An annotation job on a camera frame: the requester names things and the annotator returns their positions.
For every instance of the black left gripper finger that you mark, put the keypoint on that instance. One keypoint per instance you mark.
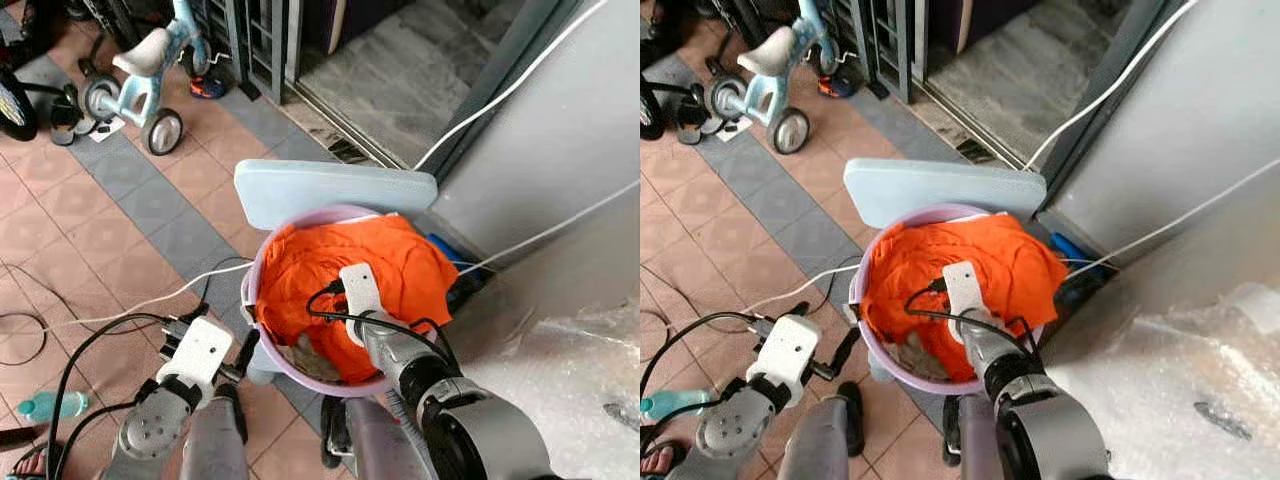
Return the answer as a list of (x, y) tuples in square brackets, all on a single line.
[(782, 312), (848, 350), (183, 320), (248, 352)]

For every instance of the orange cloth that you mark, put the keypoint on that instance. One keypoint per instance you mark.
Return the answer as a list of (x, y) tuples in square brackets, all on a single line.
[(300, 260), (905, 262)]

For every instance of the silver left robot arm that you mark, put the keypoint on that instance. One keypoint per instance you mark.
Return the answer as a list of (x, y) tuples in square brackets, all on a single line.
[(150, 430), (725, 430)]

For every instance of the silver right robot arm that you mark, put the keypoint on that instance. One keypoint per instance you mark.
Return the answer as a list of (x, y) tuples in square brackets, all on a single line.
[(1040, 430), (470, 430)]

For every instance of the grey washing machine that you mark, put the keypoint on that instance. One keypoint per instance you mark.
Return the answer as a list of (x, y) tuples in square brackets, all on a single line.
[(1190, 110), (560, 130)]

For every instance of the purple plastic basin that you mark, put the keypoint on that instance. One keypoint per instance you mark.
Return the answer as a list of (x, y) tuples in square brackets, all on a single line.
[(868, 350), (262, 352)]

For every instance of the grey cloth in basin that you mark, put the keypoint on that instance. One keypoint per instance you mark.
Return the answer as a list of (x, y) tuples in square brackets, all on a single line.
[(310, 355), (915, 355)]

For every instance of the grey left robot leg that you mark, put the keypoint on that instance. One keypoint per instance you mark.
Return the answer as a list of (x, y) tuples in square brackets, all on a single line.
[(215, 445), (815, 445)]

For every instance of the grey robot leg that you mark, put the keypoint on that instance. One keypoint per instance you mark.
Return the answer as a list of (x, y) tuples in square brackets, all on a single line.
[(815, 445), (375, 445), (215, 445), (980, 445)]

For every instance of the green plastic bottle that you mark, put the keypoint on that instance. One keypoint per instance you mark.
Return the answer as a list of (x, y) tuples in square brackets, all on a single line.
[(55, 405), (672, 404)]

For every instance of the grey right robot leg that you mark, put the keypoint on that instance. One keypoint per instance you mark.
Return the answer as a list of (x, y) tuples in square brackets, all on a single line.
[(375, 445), (980, 445)]

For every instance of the light blue plastic board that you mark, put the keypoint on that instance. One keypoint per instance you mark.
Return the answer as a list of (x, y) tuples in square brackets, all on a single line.
[(930, 188), (320, 190)]

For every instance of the person foot in sandal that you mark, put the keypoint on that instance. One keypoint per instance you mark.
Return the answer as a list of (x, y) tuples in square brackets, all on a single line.
[(660, 462), (25, 465)]

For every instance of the black sandals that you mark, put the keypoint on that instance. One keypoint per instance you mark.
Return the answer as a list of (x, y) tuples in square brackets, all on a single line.
[(690, 125), (65, 125)]

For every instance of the blue plastic object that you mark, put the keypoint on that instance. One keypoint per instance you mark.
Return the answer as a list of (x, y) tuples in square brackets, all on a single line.
[(450, 255), (1068, 250)]

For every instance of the orange and blue shoe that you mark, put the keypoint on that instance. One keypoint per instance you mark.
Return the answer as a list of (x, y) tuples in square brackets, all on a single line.
[(836, 87), (207, 88)]

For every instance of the black bicycle wheel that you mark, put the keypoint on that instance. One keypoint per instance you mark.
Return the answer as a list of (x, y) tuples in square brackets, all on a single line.
[(14, 105), (650, 110)]

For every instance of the clear bubble wrap sheet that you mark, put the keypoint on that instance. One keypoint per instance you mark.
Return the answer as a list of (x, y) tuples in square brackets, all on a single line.
[(1180, 400), (550, 400)]

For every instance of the light blue child tricycle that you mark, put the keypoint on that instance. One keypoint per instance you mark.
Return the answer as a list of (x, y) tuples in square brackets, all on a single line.
[(770, 60), (145, 60)]

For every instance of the dark metal gate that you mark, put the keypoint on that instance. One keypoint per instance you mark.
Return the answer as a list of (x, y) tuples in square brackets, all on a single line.
[(255, 45), (890, 45)]

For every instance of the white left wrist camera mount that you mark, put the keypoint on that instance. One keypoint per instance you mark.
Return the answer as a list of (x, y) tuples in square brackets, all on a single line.
[(195, 350), (785, 350)]

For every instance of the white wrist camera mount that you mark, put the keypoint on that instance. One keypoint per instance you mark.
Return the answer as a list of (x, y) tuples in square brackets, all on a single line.
[(360, 290), (785, 350), (195, 350), (965, 288)]

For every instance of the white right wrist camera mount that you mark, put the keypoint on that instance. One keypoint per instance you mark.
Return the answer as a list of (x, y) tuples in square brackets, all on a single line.
[(360, 290), (965, 288)]

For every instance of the dark grey door post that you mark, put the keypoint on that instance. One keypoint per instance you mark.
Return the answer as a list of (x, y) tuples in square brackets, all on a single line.
[(505, 85), (1105, 85)]

